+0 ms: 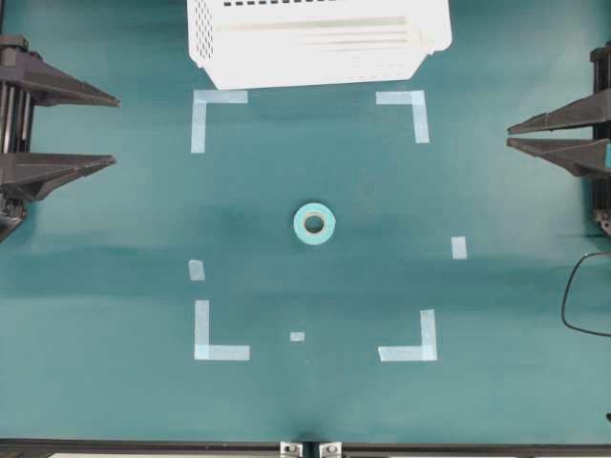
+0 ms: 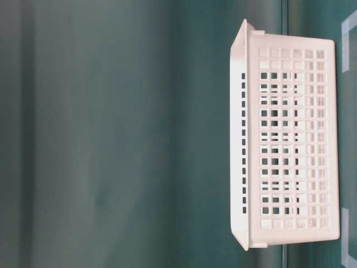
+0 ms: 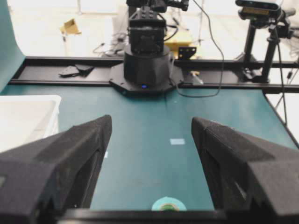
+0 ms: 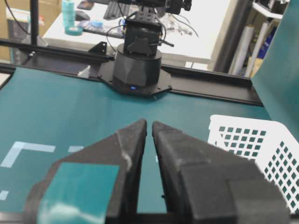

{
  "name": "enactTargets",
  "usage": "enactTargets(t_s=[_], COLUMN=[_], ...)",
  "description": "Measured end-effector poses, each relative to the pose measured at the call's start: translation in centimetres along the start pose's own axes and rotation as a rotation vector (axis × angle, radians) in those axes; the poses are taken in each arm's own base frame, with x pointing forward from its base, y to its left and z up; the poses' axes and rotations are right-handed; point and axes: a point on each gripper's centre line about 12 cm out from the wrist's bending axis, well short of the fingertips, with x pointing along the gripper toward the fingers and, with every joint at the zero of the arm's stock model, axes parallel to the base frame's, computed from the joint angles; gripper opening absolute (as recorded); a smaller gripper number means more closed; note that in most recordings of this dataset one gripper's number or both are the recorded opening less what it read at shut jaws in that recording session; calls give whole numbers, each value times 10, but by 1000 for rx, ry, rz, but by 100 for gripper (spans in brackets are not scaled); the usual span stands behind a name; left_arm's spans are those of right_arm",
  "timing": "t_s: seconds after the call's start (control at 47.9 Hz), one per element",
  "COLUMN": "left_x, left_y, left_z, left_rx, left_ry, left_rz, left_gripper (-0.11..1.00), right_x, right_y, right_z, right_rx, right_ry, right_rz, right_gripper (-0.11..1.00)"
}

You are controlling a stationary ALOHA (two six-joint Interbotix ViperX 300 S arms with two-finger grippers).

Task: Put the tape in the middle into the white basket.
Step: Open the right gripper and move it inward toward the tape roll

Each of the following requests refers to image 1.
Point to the black table edge rail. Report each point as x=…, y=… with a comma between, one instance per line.
x=124, y=448

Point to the teal tape roll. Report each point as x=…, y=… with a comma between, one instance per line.
x=314, y=224

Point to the bottom-right tape corner marker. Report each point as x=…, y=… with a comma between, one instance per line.
x=426, y=351

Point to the left metal bracket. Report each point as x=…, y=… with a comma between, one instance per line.
x=291, y=450

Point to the small right tape strip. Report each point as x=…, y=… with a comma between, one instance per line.
x=459, y=248

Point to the bottom-left tape corner marker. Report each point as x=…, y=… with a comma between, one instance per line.
x=204, y=349

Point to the top-right tape corner marker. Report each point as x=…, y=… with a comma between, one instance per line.
x=417, y=101

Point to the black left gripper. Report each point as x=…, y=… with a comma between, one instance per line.
x=33, y=176

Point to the small tape strip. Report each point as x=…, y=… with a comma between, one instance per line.
x=196, y=270
x=459, y=248

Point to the top-left tape corner marker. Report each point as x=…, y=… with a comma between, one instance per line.
x=201, y=100

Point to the right metal bracket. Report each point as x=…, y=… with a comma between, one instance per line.
x=330, y=450

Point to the white perforated plastic basket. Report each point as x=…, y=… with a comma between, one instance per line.
x=282, y=43

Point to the small left tape strip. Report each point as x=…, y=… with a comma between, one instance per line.
x=196, y=270

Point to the small bottom tape square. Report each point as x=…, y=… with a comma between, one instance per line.
x=297, y=336

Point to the metal bracket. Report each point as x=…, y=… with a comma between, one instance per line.
x=291, y=450
x=330, y=450

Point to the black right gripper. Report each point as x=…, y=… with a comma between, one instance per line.
x=580, y=157

